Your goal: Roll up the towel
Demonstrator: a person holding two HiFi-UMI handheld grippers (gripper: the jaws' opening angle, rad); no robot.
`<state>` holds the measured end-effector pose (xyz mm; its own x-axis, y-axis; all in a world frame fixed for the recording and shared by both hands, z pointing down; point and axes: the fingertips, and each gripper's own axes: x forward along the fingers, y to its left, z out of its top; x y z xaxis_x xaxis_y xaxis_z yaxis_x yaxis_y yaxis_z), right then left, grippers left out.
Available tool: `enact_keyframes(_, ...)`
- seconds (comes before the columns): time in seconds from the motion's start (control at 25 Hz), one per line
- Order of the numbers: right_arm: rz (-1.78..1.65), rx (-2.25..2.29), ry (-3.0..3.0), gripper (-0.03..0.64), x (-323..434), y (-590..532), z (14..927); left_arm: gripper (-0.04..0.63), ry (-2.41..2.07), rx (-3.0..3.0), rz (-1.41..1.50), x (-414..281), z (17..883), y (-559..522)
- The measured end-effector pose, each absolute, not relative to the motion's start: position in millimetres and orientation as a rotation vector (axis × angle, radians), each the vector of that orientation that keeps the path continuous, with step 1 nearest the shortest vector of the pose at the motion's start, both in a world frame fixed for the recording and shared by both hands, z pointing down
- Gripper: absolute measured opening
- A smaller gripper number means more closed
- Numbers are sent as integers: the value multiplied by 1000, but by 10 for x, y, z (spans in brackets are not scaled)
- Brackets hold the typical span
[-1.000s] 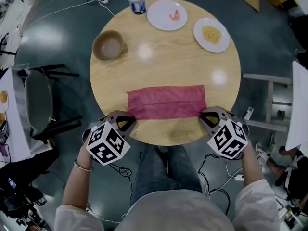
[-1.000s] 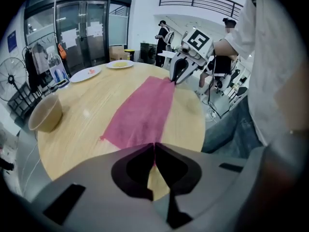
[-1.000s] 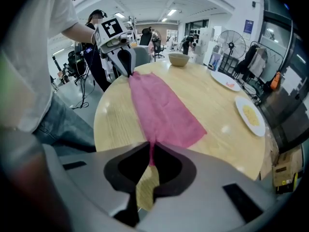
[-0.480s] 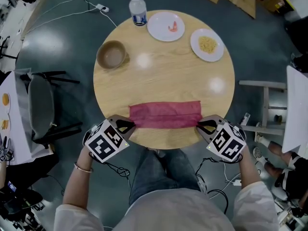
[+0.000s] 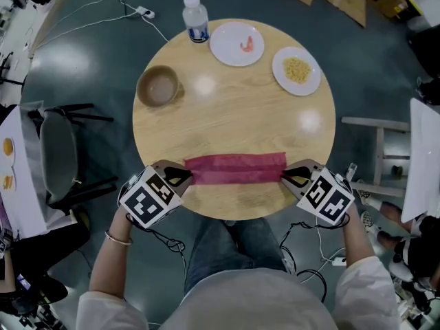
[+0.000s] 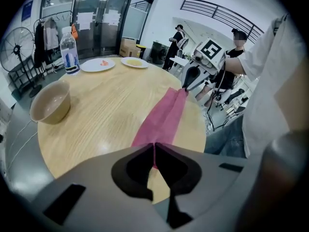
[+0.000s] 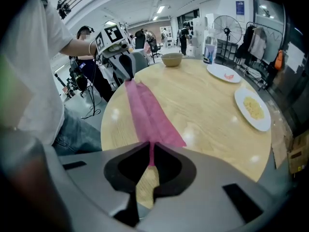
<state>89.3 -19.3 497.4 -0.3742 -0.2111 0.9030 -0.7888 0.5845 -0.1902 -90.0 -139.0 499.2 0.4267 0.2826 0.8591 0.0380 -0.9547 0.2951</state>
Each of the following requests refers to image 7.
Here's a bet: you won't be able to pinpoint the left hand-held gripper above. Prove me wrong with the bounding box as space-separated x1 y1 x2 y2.
95 24 137 81

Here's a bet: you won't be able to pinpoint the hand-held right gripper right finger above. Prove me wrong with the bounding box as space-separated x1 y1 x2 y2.
139 142 290 232

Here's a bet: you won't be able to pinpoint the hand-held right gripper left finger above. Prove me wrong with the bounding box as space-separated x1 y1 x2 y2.
57 141 152 232

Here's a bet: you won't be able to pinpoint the red cloth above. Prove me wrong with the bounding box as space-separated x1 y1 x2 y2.
124 79 187 166

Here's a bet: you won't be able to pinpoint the person's left forearm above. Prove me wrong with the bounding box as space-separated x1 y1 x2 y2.
60 39 97 57

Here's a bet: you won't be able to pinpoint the grey chair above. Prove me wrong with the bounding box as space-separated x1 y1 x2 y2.
131 51 150 73

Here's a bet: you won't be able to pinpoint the black office chair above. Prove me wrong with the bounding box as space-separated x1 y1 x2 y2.
134 29 146 50

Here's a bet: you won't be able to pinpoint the person's blue jeans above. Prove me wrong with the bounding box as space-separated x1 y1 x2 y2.
52 106 103 157

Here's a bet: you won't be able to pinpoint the brown bowl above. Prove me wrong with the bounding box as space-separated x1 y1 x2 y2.
160 52 183 68

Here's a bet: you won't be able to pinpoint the round wooden table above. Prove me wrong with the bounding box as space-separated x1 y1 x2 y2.
100 58 272 210

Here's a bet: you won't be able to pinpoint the white storage cabinets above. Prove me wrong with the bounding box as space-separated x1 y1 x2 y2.
192 13 222 58

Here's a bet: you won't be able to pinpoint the clear plastic water bottle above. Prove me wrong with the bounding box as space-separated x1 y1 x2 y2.
202 29 218 65

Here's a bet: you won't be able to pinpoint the person's white shirt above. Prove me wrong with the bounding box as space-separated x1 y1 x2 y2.
0 0 74 145

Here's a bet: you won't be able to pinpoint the white round plate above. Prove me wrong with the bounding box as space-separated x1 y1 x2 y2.
206 63 242 84
234 87 272 132

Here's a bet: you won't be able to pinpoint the yellow noodles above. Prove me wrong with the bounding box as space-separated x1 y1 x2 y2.
243 96 266 120

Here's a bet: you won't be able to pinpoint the cardboard box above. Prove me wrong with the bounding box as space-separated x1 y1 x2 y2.
287 131 309 175

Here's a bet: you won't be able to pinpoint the black metal rack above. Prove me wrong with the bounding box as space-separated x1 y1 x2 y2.
216 39 239 65

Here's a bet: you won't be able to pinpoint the black standing fan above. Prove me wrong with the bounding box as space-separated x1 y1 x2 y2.
211 15 243 60

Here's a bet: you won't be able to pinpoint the black coat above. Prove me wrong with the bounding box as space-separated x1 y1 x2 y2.
235 25 254 60

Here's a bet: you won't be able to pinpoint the blue poster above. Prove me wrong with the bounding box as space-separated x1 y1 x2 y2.
235 0 245 16

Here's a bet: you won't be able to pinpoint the grey coat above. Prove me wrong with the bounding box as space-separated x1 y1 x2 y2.
248 27 267 60

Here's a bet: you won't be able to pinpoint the black glass door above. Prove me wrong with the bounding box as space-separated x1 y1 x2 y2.
251 0 309 135

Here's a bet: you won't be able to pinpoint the black clothes rack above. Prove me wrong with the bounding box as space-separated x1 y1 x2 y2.
235 22 284 91

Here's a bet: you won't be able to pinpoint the orange bag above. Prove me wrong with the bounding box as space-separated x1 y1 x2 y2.
274 49 284 70

